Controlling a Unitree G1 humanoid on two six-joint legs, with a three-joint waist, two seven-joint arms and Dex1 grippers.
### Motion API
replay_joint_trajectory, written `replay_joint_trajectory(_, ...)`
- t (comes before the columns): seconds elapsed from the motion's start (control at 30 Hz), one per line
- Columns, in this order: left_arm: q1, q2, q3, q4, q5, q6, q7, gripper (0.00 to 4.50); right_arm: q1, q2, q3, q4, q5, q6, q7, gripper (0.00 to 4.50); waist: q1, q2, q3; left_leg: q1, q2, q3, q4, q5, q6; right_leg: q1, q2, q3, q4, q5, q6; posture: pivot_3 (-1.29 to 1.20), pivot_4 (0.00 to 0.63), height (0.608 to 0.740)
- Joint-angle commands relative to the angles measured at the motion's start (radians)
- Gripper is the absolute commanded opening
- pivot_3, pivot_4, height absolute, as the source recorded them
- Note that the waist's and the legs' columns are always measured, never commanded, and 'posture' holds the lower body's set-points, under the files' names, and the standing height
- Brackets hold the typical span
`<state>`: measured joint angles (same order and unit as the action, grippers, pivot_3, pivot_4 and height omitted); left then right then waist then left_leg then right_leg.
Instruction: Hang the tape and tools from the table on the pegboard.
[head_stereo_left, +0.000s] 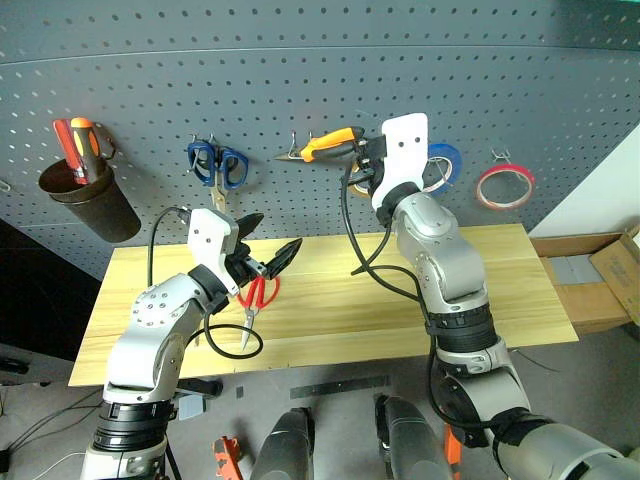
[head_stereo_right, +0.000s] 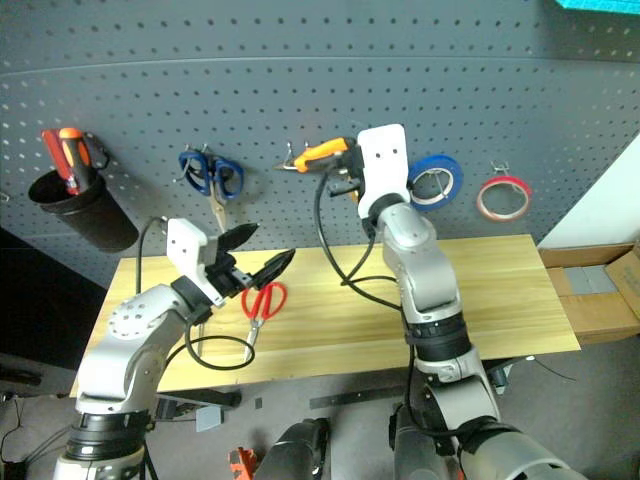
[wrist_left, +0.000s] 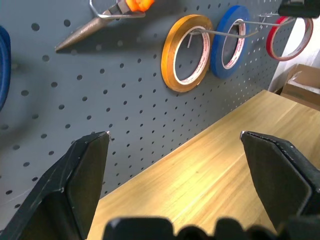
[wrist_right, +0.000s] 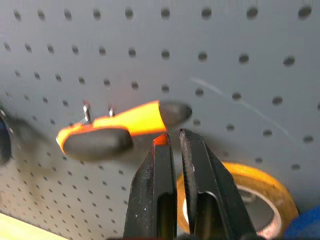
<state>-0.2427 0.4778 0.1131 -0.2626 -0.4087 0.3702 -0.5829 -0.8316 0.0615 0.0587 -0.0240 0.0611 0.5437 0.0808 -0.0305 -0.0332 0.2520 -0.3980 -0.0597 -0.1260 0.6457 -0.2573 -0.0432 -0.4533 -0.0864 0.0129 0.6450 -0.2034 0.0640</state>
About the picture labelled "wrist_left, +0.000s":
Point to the grey metal pegboard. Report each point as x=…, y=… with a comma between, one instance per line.
x=105, y=100

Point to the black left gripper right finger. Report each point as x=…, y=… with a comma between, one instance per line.
x=277, y=175

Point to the yellow tape roll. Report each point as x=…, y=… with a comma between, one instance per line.
x=170, y=53

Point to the long metal pegboard hook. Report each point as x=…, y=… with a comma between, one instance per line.
x=222, y=33

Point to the red tape roll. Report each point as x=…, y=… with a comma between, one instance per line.
x=272, y=37

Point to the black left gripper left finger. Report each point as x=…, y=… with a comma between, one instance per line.
x=82, y=175

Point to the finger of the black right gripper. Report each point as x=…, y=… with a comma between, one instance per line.
x=298, y=8

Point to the cardboard box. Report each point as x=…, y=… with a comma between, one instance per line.
x=303, y=86

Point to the large blue tape roll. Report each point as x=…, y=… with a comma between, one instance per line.
x=4, y=67

